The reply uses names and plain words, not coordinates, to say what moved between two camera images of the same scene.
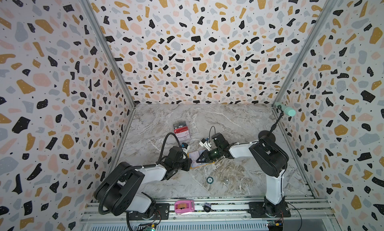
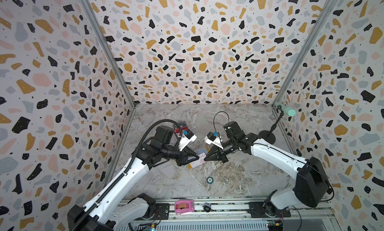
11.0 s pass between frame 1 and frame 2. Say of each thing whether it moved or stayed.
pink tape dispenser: stayed
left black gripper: moved
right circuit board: stayed
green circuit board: stayed
